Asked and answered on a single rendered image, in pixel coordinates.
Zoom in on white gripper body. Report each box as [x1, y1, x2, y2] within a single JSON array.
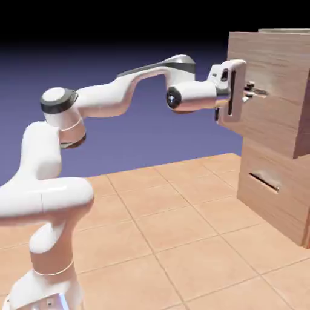
[[216, 59, 248, 126]]

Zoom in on large wood drawer front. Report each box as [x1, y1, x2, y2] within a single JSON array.
[[226, 31, 310, 160]]

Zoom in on small wood drawer front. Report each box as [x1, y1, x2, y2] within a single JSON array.
[[236, 134, 310, 247]]

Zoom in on light wood cabinet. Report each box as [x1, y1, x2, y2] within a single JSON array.
[[236, 28, 310, 251]]

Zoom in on silver metal drawer handle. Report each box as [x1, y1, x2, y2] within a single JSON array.
[[249, 168, 282, 193]]

